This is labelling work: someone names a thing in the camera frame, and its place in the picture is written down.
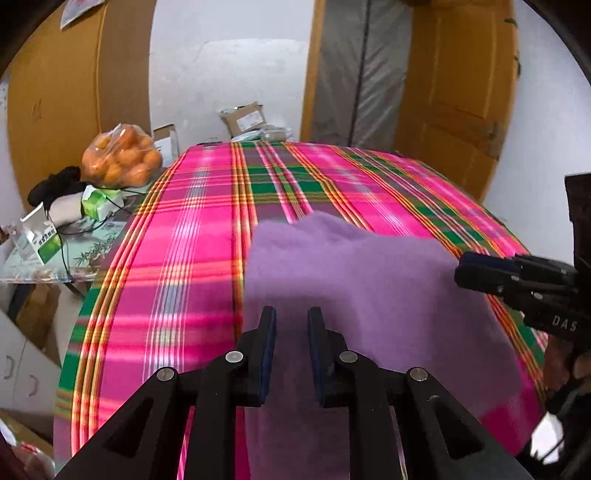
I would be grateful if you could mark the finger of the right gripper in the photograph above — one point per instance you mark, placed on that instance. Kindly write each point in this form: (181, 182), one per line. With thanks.
(490, 274)

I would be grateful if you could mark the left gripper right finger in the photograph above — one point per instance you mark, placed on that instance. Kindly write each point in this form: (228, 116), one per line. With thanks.
(401, 425)

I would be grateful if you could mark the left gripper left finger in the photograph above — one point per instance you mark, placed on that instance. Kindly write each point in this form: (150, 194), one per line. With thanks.
(182, 424)

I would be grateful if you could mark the purple fleece garment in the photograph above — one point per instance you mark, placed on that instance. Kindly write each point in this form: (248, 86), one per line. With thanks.
(395, 300)

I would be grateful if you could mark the black sleeve right forearm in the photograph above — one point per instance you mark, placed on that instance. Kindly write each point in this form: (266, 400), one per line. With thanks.
(569, 456)

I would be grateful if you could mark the person's right hand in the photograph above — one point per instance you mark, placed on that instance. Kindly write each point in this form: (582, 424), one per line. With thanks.
(555, 371)

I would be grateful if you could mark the grey drawer nightstand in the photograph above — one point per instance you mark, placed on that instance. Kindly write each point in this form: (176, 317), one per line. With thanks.
(28, 377)

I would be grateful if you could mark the pink plaid bed sheet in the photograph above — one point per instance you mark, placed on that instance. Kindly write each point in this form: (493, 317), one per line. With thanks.
(171, 288)

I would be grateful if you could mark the wooden door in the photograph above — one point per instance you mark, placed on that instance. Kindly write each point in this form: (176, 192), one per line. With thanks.
(460, 89)

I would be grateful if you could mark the green white milk carton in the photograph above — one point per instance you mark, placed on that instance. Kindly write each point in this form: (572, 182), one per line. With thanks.
(41, 234)

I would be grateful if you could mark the green tissue pack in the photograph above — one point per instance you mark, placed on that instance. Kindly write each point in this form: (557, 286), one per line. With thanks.
(99, 204)

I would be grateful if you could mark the cream folded cloth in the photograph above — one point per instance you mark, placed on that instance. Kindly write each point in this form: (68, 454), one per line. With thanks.
(66, 210)

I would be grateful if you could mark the black clothing pile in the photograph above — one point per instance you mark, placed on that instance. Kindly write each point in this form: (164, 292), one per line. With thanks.
(66, 182)

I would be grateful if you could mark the bag of oranges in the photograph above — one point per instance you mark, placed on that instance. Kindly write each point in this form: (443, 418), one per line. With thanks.
(123, 157)

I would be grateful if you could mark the white product box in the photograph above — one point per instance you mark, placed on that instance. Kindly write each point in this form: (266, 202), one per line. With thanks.
(166, 142)

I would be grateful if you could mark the cardboard box with label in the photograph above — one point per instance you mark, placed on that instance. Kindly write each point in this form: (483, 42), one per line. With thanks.
(242, 119)

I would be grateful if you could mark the wooden wardrobe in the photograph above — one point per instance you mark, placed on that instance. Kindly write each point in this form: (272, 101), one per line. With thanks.
(68, 84)

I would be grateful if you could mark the white plastic bag on wardrobe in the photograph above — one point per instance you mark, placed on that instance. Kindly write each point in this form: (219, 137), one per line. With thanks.
(76, 8)

